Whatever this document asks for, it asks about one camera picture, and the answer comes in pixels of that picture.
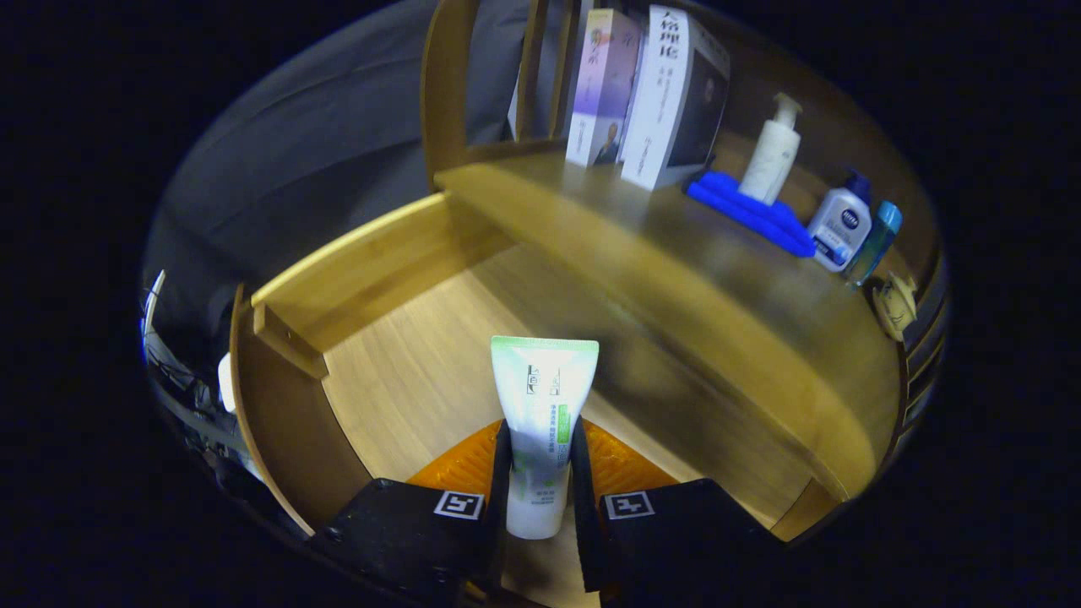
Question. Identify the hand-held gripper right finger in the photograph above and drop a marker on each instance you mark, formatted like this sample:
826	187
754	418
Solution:
583	507

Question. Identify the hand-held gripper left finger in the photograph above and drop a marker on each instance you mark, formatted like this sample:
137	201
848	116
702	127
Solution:
498	494

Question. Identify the white green tube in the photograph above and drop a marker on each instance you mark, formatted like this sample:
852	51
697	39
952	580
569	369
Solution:
545	405

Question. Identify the brown wooden drawer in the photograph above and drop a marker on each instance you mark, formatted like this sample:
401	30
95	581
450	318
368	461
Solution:
405	380

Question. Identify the wooden countertop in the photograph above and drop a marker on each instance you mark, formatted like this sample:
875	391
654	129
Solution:
718	295

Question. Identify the brown wooden cabinet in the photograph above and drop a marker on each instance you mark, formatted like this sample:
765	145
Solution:
443	84

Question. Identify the blue folded cloth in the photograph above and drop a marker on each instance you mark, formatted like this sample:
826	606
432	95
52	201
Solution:
743	211

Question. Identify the black backdrop cloth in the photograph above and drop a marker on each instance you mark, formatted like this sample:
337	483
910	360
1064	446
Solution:
321	169

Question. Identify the yellow lidded teacup with saucer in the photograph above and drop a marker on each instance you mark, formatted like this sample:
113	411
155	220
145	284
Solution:
895	304

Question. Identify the white bottle blue pump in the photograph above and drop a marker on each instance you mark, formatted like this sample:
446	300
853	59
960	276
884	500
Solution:
840	224

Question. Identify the teal bottle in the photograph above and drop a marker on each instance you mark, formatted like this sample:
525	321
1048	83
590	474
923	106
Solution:
878	236

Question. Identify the white thick book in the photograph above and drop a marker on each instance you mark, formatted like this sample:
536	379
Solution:
654	110

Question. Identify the purple book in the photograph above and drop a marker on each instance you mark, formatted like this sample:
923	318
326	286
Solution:
601	84

